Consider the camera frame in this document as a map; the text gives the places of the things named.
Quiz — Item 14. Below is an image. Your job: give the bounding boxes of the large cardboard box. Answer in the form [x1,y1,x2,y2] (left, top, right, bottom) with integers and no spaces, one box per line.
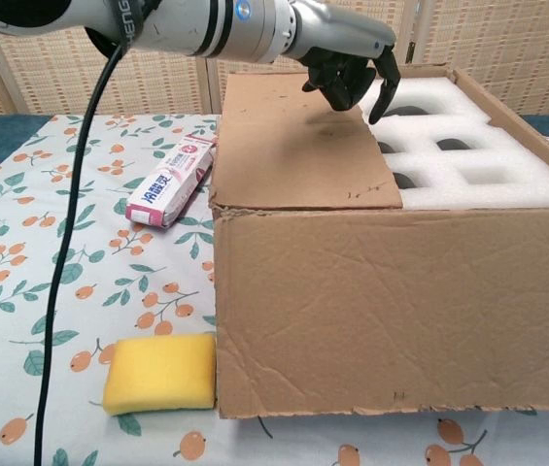
[208,62,549,421]

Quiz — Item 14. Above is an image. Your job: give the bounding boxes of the floral print tablecloth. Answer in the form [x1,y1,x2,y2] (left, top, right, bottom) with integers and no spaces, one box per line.
[0,112,549,466]

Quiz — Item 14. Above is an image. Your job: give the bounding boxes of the left black-silver robot hand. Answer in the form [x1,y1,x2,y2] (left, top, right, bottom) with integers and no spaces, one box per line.
[283,0,404,125]

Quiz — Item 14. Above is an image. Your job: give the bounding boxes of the white foam insert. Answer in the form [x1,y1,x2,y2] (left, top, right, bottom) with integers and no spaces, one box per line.
[359,75,549,211]

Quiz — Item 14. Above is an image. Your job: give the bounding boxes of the yellow sponge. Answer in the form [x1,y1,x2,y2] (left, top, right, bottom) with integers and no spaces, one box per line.
[102,332,218,417]

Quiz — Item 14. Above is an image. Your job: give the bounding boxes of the pink-white toothpaste box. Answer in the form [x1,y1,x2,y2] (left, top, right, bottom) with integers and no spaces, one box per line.
[125,134,217,232]

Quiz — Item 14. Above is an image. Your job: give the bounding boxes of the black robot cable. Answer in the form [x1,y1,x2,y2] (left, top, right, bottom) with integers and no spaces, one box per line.
[32,42,127,466]

